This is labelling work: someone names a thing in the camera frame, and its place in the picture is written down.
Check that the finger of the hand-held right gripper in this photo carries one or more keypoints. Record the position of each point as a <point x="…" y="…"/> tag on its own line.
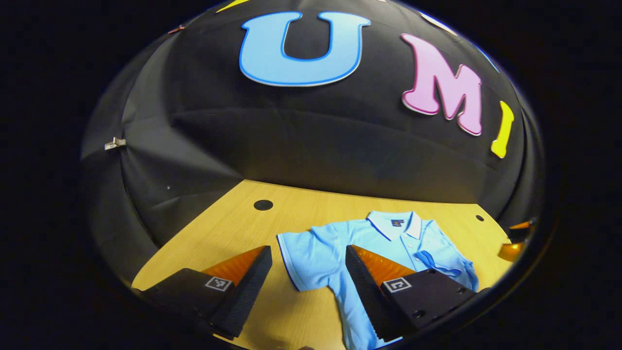
<point x="511" y="252"/>
<point x="520" y="225"/>

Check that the black backdrop cloth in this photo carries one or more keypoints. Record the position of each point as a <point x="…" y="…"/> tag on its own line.
<point x="316" y="136"/>

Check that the red cloth clip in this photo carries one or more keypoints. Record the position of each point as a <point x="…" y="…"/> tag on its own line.
<point x="176" y="29"/>

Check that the silver cloth clip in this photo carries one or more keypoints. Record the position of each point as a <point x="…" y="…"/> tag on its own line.
<point x="115" y="143"/>

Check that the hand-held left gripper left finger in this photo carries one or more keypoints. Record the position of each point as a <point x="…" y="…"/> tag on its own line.
<point x="245" y="296"/>

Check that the light blue T-shirt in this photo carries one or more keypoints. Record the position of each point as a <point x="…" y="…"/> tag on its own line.
<point x="330" y="248"/>

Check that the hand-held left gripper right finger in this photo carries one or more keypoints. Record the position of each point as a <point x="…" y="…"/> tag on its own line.
<point x="367" y="296"/>

